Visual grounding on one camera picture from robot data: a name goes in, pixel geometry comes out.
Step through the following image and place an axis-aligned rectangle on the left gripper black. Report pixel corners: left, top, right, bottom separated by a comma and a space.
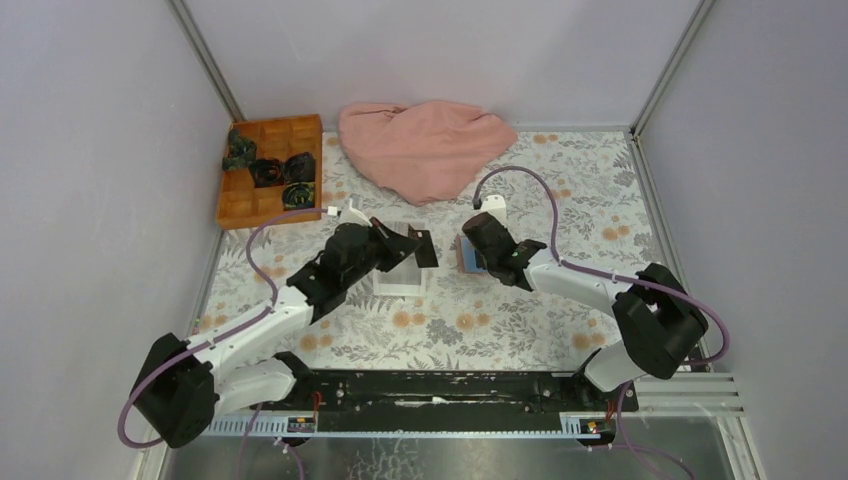
342, 219, 421, 292

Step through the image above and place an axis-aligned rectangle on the black rolled sock right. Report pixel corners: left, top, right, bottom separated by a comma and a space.
282, 152, 316, 184

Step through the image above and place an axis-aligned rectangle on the green patterned rolled sock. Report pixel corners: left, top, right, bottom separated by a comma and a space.
221, 128, 257, 172

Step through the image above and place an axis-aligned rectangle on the black rolled sock left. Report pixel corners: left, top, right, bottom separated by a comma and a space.
248, 158, 284, 188

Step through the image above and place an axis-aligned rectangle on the pink cloth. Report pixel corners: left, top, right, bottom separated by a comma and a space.
338, 100, 518, 206

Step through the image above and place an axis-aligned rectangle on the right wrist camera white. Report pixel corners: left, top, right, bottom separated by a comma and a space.
479, 195, 508, 225

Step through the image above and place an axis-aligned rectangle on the black rolled sock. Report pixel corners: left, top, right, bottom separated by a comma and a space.
248, 158, 284, 188
282, 152, 316, 184

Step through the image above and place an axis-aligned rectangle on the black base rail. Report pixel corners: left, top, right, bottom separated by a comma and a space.
271, 369, 639, 434

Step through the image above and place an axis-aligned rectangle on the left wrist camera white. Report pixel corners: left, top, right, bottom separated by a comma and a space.
326, 205, 371, 227

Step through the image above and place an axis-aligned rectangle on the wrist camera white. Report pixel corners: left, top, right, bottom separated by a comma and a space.
326, 205, 371, 227
479, 195, 508, 225

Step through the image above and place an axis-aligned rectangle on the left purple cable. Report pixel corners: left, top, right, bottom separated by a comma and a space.
117, 207, 333, 450

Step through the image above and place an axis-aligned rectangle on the white translucent card box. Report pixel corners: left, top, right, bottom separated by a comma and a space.
372, 254, 427, 297

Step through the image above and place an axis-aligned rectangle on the brown leather card holder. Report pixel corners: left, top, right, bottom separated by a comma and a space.
456, 235, 487, 274

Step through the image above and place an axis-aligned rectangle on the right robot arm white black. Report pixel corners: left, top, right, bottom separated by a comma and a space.
462, 213, 708, 412

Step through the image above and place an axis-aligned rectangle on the dark patterned rolled sock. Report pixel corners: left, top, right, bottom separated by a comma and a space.
281, 182, 316, 211

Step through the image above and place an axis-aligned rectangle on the wooden compartment tray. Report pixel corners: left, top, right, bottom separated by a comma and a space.
216, 114, 323, 230

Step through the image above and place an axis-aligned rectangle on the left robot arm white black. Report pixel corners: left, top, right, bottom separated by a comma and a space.
118, 218, 438, 448

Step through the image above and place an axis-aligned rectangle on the floral table mat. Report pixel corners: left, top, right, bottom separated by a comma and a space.
188, 130, 694, 374

